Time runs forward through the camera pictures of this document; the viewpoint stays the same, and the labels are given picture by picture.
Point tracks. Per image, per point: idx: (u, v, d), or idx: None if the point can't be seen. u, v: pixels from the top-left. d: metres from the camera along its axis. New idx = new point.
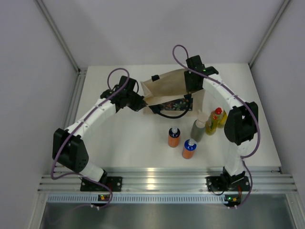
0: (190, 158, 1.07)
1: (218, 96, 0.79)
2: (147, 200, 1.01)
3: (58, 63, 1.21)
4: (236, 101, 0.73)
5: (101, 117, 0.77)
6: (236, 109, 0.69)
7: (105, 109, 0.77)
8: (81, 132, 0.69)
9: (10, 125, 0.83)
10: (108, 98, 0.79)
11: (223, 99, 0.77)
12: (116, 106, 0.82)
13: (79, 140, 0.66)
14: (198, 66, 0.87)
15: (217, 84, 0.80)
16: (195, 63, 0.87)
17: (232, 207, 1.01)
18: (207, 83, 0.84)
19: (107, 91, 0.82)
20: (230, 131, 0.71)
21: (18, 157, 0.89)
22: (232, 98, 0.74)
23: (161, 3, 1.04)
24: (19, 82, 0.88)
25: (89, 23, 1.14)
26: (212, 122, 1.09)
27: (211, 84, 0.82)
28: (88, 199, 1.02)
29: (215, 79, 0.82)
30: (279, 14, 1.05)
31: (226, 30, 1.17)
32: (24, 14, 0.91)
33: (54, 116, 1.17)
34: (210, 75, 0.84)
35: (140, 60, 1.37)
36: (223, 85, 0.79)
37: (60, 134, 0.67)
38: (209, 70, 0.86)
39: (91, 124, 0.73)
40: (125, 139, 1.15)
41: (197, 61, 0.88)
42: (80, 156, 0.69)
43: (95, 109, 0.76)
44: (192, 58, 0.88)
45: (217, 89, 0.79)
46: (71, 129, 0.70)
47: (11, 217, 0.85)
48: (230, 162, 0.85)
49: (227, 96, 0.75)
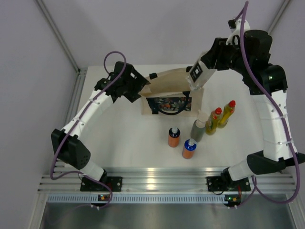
0: (190, 158, 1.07)
1: (269, 130, 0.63)
2: (147, 200, 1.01)
3: (58, 63, 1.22)
4: (286, 149, 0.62)
5: (96, 112, 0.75)
6: (281, 165, 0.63)
7: (100, 103, 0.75)
8: (78, 131, 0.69)
9: (11, 124, 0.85)
10: (104, 91, 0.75)
11: (271, 137, 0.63)
12: (113, 96, 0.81)
13: (77, 140, 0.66)
14: (260, 57, 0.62)
15: (277, 116, 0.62)
16: (259, 52, 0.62)
17: (232, 207, 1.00)
18: (264, 103, 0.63)
19: (102, 81, 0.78)
20: (258, 166, 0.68)
21: (18, 157, 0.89)
22: (285, 143, 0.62)
23: (161, 4, 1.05)
24: (20, 80, 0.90)
25: (88, 23, 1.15)
26: (213, 122, 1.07)
27: (269, 109, 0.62)
28: (88, 199, 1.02)
29: (276, 103, 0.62)
30: (279, 13, 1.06)
31: (226, 29, 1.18)
32: (24, 14, 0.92)
33: (54, 116, 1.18)
34: (275, 93, 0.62)
35: (140, 60, 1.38)
36: (284, 120, 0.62)
37: (58, 134, 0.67)
38: (277, 77, 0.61)
39: (86, 122, 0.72)
40: (125, 139, 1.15)
41: (264, 48, 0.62)
42: (80, 155, 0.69)
43: (90, 104, 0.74)
44: (260, 42, 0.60)
45: (273, 122, 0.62)
46: (67, 129, 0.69)
47: (11, 216, 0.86)
48: (236, 168, 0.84)
49: (280, 140, 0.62)
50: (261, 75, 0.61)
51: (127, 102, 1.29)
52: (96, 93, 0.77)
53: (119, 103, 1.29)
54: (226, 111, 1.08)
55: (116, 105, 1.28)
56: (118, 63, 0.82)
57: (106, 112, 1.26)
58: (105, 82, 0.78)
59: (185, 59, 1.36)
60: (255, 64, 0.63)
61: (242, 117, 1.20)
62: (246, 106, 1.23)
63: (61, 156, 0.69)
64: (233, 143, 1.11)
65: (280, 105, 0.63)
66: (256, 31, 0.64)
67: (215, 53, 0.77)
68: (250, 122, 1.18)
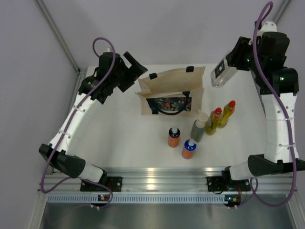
0: (190, 158, 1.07)
1: (272, 131, 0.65)
2: (147, 200, 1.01)
3: (58, 63, 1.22)
4: (287, 152, 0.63)
5: (84, 120, 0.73)
6: (279, 166, 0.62)
7: (85, 110, 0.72)
8: (65, 147, 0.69)
9: (11, 124, 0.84)
10: (88, 96, 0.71)
11: (273, 139, 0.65)
12: (100, 98, 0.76)
13: (65, 156, 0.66)
14: (275, 57, 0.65)
15: (282, 118, 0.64)
16: (274, 53, 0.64)
17: (232, 207, 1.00)
18: (271, 104, 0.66)
19: (86, 84, 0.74)
20: (257, 168, 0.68)
21: (18, 157, 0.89)
22: (286, 147, 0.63)
23: (161, 4, 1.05)
24: (20, 80, 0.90)
25: (89, 23, 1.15)
26: (212, 122, 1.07)
27: (275, 109, 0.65)
28: (88, 199, 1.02)
29: (284, 106, 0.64)
30: (279, 13, 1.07)
31: (226, 29, 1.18)
32: (24, 14, 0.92)
33: (54, 116, 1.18)
34: (284, 94, 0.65)
35: (140, 60, 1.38)
36: (289, 123, 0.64)
37: (45, 150, 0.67)
38: (289, 78, 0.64)
39: (74, 134, 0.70)
40: (126, 139, 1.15)
41: (280, 48, 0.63)
42: (71, 169, 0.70)
43: (75, 113, 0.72)
44: (276, 43, 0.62)
45: (278, 123, 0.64)
46: (54, 143, 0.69)
47: (11, 216, 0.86)
48: (236, 169, 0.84)
49: (282, 142, 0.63)
50: (273, 75, 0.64)
51: (127, 101, 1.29)
52: (81, 98, 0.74)
53: (119, 103, 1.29)
54: (226, 111, 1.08)
55: (116, 106, 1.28)
56: (102, 57, 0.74)
57: (106, 112, 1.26)
58: (89, 83, 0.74)
59: (185, 59, 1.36)
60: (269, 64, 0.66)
61: (242, 117, 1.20)
62: (246, 106, 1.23)
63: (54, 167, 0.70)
64: (233, 143, 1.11)
65: (288, 107, 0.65)
66: (275, 32, 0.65)
67: (235, 52, 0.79)
68: (250, 122, 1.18)
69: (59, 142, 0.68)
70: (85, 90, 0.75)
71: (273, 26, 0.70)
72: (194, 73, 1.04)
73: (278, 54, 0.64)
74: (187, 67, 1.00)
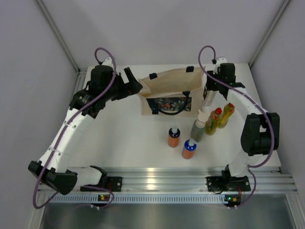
0: (190, 158, 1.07)
1: (239, 106, 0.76)
2: (147, 200, 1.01)
3: (58, 63, 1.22)
4: (257, 109, 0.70)
5: (75, 136, 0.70)
6: (254, 115, 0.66)
7: (76, 126, 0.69)
8: (55, 164, 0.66)
9: (11, 123, 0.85)
10: (79, 110, 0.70)
11: (243, 109, 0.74)
12: (91, 113, 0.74)
13: (55, 175, 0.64)
14: (228, 77, 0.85)
15: (240, 95, 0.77)
16: (227, 73, 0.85)
17: (232, 207, 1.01)
18: (231, 94, 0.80)
19: (77, 100, 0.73)
20: (246, 139, 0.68)
21: (18, 157, 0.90)
22: (253, 106, 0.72)
23: (161, 4, 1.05)
24: (20, 80, 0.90)
25: (89, 24, 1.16)
26: (212, 122, 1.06)
27: (234, 95, 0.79)
28: (88, 199, 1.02)
29: (239, 89, 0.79)
30: (279, 13, 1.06)
31: (225, 30, 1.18)
32: (24, 14, 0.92)
33: (54, 116, 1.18)
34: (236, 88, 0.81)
35: (141, 60, 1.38)
36: (247, 96, 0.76)
37: (34, 169, 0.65)
38: (236, 86, 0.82)
39: (64, 151, 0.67)
40: (126, 138, 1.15)
41: (230, 70, 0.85)
42: (62, 186, 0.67)
43: (66, 129, 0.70)
44: (226, 67, 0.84)
45: (239, 98, 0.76)
46: (44, 161, 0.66)
47: (12, 216, 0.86)
48: (235, 162, 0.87)
49: (248, 105, 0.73)
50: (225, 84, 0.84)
51: (127, 101, 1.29)
52: (72, 113, 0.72)
53: (119, 103, 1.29)
54: (226, 111, 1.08)
55: (116, 106, 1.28)
56: (95, 71, 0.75)
57: (106, 111, 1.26)
58: (80, 98, 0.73)
59: (185, 58, 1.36)
60: (225, 81, 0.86)
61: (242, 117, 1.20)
62: None
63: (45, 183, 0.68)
64: (233, 143, 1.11)
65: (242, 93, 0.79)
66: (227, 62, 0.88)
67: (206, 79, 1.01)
68: None
69: (48, 160, 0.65)
70: (76, 105, 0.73)
71: (223, 59, 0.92)
72: (193, 73, 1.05)
73: (229, 74, 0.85)
74: (187, 67, 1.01)
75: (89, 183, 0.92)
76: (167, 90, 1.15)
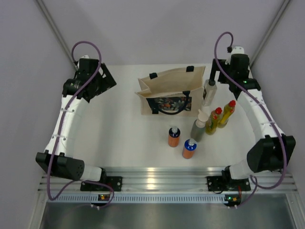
0: (190, 158, 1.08)
1: (252, 117, 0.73)
2: (147, 200, 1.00)
3: (58, 63, 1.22)
4: (271, 129, 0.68)
5: (75, 120, 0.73)
6: (268, 139, 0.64)
7: (75, 109, 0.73)
8: (62, 148, 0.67)
9: (11, 123, 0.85)
10: (76, 94, 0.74)
11: (256, 122, 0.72)
12: (85, 97, 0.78)
13: (65, 158, 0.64)
14: (241, 71, 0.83)
15: (255, 103, 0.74)
16: (240, 67, 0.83)
17: (232, 207, 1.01)
18: (244, 98, 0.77)
19: (69, 87, 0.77)
20: (253, 158, 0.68)
21: (18, 157, 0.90)
22: (268, 124, 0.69)
23: (161, 4, 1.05)
24: (20, 80, 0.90)
25: (89, 24, 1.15)
26: (212, 122, 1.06)
27: (248, 100, 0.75)
28: (88, 199, 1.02)
29: (254, 96, 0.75)
30: (279, 13, 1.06)
31: (225, 30, 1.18)
32: (24, 13, 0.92)
33: (54, 115, 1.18)
34: (249, 90, 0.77)
35: (141, 60, 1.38)
36: (262, 106, 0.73)
37: (43, 158, 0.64)
38: (251, 83, 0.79)
39: (68, 135, 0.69)
40: (125, 138, 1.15)
41: (244, 64, 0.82)
42: (73, 168, 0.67)
43: (65, 115, 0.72)
44: (238, 59, 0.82)
45: (253, 109, 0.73)
46: (50, 149, 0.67)
47: (11, 216, 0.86)
48: (237, 168, 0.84)
49: (262, 121, 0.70)
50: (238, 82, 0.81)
51: (127, 101, 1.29)
52: (67, 100, 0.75)
53: (119, 103, 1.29)
54: (226, 111, 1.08)
55: (116, 106, 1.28)
56: (83, 59, 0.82)
57: (106, 111, 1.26)
58: (71, 85, 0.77)
59: (185, 58, 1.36)
60: (237, 76, 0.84)
61: (242, 117, 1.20)
62: None
63: (55, 174, 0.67)
64: (233, 143, 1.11)
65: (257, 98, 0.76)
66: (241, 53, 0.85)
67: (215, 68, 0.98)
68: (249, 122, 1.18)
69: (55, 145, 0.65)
70: (69, 92, 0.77)
71: (240, 49, 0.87)
72: (193, 73, 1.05)
73: (242, 68, 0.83)
74: (187, 67, 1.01)
75: (90, 182, 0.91)
76: (167, 89, 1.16)
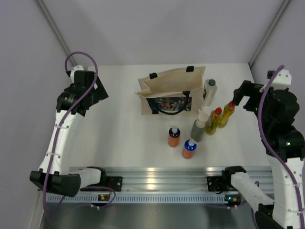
0: (190, 158, 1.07)
1: (280, 193, 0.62)
2: (147, 200, 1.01)
3: (58, 63, 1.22)
4: (297, 219, 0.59)
5: (69, 136, 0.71)
6: None
7: (69, 126, 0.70)
8: (57, 167, 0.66)
9: (12, 123, 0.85)
10: (69, 110, 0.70)
11: (281, 202, 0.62)
12: (80, 111, 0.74)
13: (60, 177, 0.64)
14: (284, 120, 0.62)
15: (290, 183, 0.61)
16: (283, 118, 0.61)
17: (232, 207, 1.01)
18: (278, 168, 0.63)
19: (64, 100, 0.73)
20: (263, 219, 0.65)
21: (18, 157, 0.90)
22: (295, 213, 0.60)
23: (161, 4, 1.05)
24: (20, 80, 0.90)
25: (89, 24, 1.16)
26: (213, 122, 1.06)
27: (282, 173, 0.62)
28: (88, 199, 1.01)
29: (291, 171, 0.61)
30: (279, 13, 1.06)
31: (225, 30, 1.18)
32: (24, 14, 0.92)
33: (54, 116, 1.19)
34: (289, 160, 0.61)
35: (141, 60, 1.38)
36: (298, 189, 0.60)
37: (37, 177, 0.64)
38: (295, 143, 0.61)
39: (63, 152, 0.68)
40: (125, 138, 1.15)
41: (290, 114, 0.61)
42: (70, 185, 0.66)
43: (58, 131, 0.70)
44: (285, 109, 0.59)
45: (286, 188, 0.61)
46: (45, 168, 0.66)
47: (12, 216, 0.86)
48: (238, 184, 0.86)
49: (291, 208, 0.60)
50: (279, 138, 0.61)
51: (127, 101, 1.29)
52: (62, 115, 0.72)
53: (119, 103, 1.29)
54: (226, 111, 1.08)
55: (116, 106, 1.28)
56: (77, 72, 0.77)
57: (106, 111, 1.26)
58: (66, 98, 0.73)
59: (185, 58, 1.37)
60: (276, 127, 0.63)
61: (242, 118, 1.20)
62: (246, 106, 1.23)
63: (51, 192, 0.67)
64: (233, 143, 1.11)
65: (295, 172, 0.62)
66: (286, 93, 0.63)
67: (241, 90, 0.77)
68: (250, 122, 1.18)
69: (50, 164, 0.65)
70: (64, 106, 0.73)
71: (287, 76, 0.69)
72: (193, 73, 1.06)
73: (287, 119, 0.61)
74: (187, 67, 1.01)
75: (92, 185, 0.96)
76: (167, 90, 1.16)
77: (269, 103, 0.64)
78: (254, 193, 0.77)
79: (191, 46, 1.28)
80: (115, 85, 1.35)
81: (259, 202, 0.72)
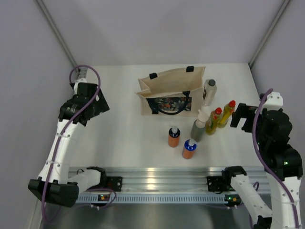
0: (190, 158, 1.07)
1: (278, 210, 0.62)
2: (147, 200, 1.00)
3: (58, 63, 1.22)
4: None
5: (70, 145, 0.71)
6: None
7: (70, 135, 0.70)
8: (56, 175, 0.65)
9: (12, 123, 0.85)
10: (71, 119, 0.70)
11: (279, 219, 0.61)
12: (82, 120, 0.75)
13: (59, 185, 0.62)
14: (279, 139, 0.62)
15: (288, 202, 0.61)
16: (278, 136, 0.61)
17: (232, 207, 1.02)
18: (276, 185, 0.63)
19: (66, 110, 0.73)
20: None
21: (18, 157, 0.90)
22: None
23: (161, 4, 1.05)
24: (20, 80, 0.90)
25: (89, 24, 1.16)
26: (213, 122, 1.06)
27: (279, 192, 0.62)
28: (88, 199, 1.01)
29: (289, 189, 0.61)
30: (279, 13, 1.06)
31: (225, 30, 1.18)
32: (24, 14, 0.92)
33: (54, 116, 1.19)
34: (287, 179, 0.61)
35: (141, 60, 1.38)
36: (295, 207, 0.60)
37: (36, 185, 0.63)
38: (292, 162, 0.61)
39: (63, 161, 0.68)
40: (125, 139, 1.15)
41: (284, 133, 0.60)
42: (69, 194, 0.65)
43: (59, 140, 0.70)
44: (279, 128, 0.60)
45: (283, 206, 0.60)
46: (44, 176, 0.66)
47: (11, 216, 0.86)
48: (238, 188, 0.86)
49: (288, 224, 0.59)
50: (276, 158, 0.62)
51: (127, 101, 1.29)
52: (63, 124, 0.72)
53: (119, 103, 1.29)
54: (226, 111, 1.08)
55: (116, 106, 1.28)
56: (81, 84, 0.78)
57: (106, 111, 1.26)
58: (68, 109, 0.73)
59: (185, 58, 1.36)
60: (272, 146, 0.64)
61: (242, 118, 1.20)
62: None
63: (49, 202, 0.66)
64: (233, 143, 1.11)
65: (292, 190, 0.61)
66: (279, 112, 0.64)
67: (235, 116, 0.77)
68: None
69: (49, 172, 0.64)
70: (66, 116, 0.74)
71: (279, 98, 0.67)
72: (193, 73, 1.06)
73: (281, 138, 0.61)
74: (187, 67, 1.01)
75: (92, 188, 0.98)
76: (167, 90, 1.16)
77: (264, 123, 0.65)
78: (255, 203, 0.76)
79: (191, 46, 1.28)
80: (115, 85, 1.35)
81: (259, 214, 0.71)
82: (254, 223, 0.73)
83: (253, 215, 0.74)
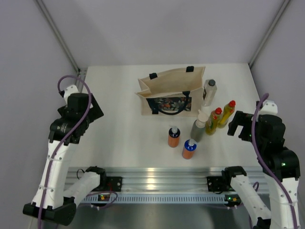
0: (190, 158, 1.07)
1: (276, 211, 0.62)
2: (147, 200, 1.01)
3: (58, 63, 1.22)
4: None
5: (63, 167, 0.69)
6: None
7: (62, 158, 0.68)
8: (50, 201, 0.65)
9: (12, 123, 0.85)
10: (62, 141, 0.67)
11: (278, 220, 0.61)
12: (74, 140, 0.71)
13: (53, 212, 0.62)
14: (275, 140, 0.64)
15: (286, 202, 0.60)
16: (273, 137, 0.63)
17: (232, 207, 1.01)
18: (274, 186, 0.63)
19: (56, 130, 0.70)
20: None
21: (18, 157, 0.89)
22: None
23: (161, 3, 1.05)
24: (20, 79, 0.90)
25: (89, 24, 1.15)
26: (212, 122, 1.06)
27: (278, 192, 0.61)
28: (88, 199, 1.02)
29: (286, 189, 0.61)
30: (279, 13, 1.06)
31: (225, 30, 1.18)
32: (23, 14, 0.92)
33: (54, 116, 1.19)
34: (285, 180, 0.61)
35: (141, 60, 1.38)
36: (293, 207, 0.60)
37: (31, 211, 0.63)
38: (290, 162, 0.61)
39: (56, 185, 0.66)
40: (125, 139, 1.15)
41: (278, 133, 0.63)
42: (64, 217, 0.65)
43: (51, 163, 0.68)
44: (273, 128, 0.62)
45: (281, 207, 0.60)
46: (38, 202, 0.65)
47: (12, 216, 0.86)
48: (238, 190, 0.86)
49: (286, 225, 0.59)
50: (273, 158, 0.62)
51: (127, 101, 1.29)
52: (55, 145, 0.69)
53: (118, 103, 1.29)
54: (226, 111, 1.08)
55: (116, 106, 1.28)
56: (71, 97, 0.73)
57: (106, 111, 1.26)
58: (58, 127, 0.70)
59: (185, 58, 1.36)
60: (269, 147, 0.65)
61: None
62: (245, 106, 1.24)
63: None
64: (233, 143, 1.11)
65: (290, 191, 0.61)
66: (272, 115, 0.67)
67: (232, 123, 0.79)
68: None
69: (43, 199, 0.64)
70: (56, 135, 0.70)
71: (273, 106, 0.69)
72: (193, 73, 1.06)
73: (277, 139, 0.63)
74: (187, 67, 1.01)
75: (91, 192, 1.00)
76: (167, 90, 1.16)
77: (259, 125, 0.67)
78: (254, 203, 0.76)
79: (191, 46, 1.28)
80: (115, 85, 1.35)
81: (259, 216, 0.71)
82: (254, 223, 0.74)
83: (253, 217, 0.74)
